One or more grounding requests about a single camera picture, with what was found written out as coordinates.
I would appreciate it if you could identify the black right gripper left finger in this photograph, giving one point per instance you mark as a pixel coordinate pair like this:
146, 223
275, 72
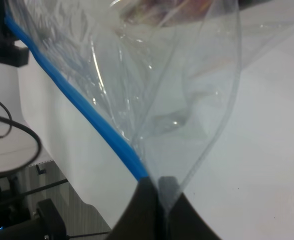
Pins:
143, 219

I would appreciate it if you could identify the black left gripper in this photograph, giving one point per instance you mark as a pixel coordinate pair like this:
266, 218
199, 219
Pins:
10, 54

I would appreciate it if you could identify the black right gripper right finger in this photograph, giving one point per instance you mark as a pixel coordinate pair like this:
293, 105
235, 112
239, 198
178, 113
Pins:
181, 221

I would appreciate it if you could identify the clear zip bag blue seal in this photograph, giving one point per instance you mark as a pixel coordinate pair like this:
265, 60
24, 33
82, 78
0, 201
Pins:
159, 96

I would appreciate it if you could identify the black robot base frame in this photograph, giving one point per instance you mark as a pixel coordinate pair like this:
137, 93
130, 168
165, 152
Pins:
81, 219

